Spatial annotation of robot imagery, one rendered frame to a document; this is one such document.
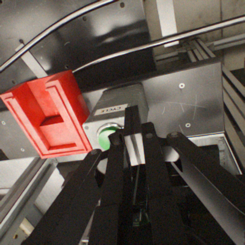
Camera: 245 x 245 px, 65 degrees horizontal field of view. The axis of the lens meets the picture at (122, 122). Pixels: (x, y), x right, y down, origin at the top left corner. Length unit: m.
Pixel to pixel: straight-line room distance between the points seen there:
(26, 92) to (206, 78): 0.33
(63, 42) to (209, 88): 0.43
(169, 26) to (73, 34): 0.29
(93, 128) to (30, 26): 0.46
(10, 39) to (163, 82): 0.51
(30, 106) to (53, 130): 0.06
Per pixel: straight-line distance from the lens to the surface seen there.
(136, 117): 0.18
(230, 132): 0.42
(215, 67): 0.36
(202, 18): 1.26
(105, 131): 0.26
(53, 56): 0.66
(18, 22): 0.69
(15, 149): 0.58
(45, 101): 0.42
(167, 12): 0.43
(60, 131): 0.41
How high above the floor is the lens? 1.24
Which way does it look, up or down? 56 degrees down
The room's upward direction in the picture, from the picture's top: 163 degrees counter-clockwise
